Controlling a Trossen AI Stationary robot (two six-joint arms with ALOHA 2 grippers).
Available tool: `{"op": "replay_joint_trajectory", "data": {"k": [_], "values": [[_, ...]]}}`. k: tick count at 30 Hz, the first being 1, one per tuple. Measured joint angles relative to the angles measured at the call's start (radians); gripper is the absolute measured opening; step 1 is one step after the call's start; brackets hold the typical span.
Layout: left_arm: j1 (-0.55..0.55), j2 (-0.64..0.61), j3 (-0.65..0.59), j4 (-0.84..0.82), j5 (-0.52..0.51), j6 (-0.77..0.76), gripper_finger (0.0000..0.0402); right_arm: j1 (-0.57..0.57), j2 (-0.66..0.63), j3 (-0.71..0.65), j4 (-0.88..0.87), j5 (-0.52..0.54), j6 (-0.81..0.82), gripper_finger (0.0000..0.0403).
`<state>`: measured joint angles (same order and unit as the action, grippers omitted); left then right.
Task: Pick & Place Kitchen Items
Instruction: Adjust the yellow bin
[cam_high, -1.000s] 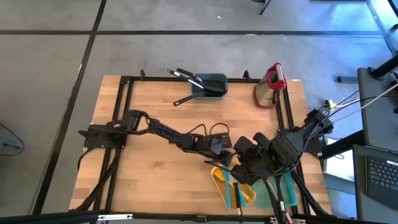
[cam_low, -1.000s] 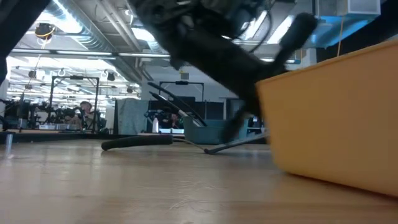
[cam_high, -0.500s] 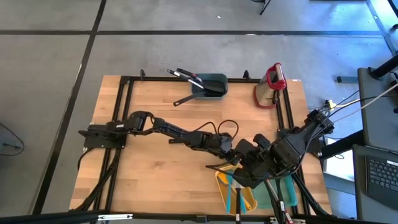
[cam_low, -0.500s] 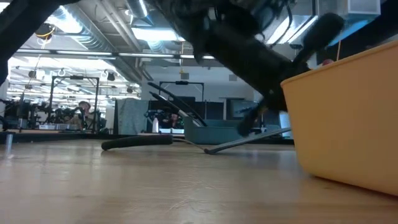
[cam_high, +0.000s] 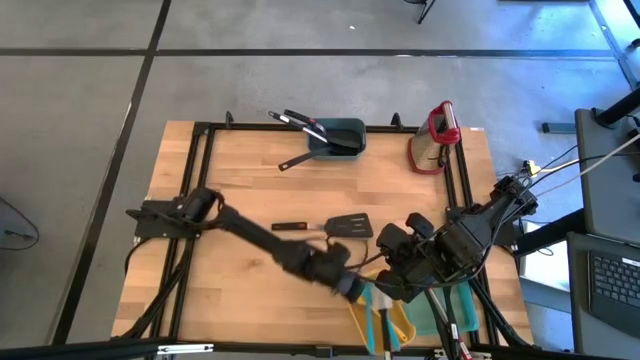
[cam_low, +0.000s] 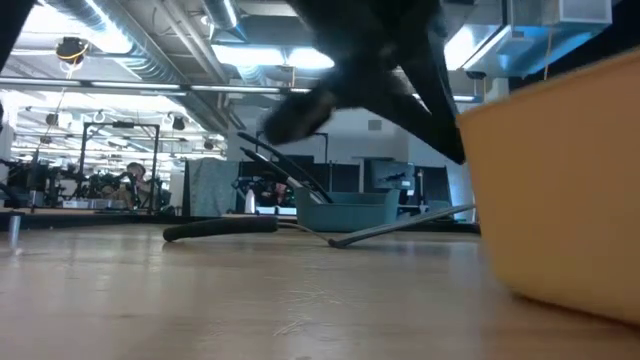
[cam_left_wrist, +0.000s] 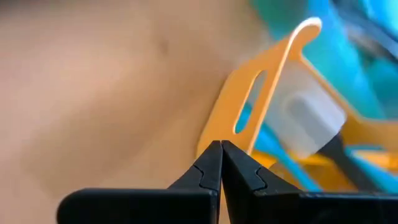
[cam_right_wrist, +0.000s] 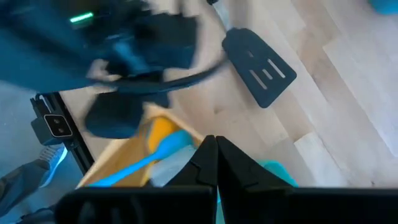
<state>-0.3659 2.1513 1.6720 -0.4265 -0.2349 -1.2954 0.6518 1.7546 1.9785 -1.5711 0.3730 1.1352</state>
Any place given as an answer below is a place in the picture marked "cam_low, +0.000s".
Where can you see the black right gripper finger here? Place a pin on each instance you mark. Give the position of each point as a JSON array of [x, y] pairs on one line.
[[430, 110], [300, 120]]

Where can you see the thin black slotted spatula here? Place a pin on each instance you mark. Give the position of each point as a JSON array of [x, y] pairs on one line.
[[272, 156]]

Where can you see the black turner steel shaft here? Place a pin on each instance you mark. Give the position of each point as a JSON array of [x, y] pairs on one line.
[[280, 175]]

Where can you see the orange plastic bin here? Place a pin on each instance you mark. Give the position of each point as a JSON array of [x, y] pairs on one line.
[[550, 200]]

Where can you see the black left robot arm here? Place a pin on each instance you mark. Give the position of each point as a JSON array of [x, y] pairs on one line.
[[12, 25]]

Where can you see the black computer monitor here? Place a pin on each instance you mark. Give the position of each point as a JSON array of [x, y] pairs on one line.
[[392, 175]]

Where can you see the white plastic bottle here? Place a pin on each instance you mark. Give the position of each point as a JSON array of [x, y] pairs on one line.
[[250, 202]]

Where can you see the grey-blue plastic bin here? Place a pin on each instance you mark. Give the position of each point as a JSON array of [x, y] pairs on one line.
[[360, 215]]

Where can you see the person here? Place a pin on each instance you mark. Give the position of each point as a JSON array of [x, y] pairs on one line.
[[134, 172]]

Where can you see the silver ceiling duct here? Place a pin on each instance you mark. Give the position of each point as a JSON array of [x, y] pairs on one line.
[[115, 45]]

